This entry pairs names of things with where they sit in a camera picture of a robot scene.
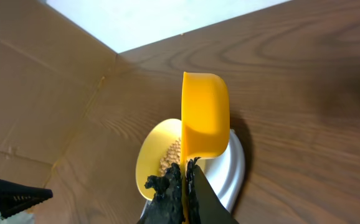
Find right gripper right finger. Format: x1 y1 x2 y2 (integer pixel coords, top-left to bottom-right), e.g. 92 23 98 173
186 157 238 224

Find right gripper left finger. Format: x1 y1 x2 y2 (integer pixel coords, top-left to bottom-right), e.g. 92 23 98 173
137 163 184 224

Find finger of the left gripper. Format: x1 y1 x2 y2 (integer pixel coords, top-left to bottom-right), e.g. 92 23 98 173
0 179 53 219

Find yellow plastic measuring scoop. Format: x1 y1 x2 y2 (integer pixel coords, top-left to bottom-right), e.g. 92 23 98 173
180 72 230 223

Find white digital kitchen scale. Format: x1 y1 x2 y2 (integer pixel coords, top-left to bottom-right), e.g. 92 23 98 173
140 129 247 218

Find soybeans in yellow bowl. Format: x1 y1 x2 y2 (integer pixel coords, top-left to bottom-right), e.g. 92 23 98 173
159 138 181 176

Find pale yellow plastic bowl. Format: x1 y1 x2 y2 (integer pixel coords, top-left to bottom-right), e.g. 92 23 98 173
136 119 181 201

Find brown cardboard side panel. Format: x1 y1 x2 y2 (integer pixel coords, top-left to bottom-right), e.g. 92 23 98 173
0 1 115 187

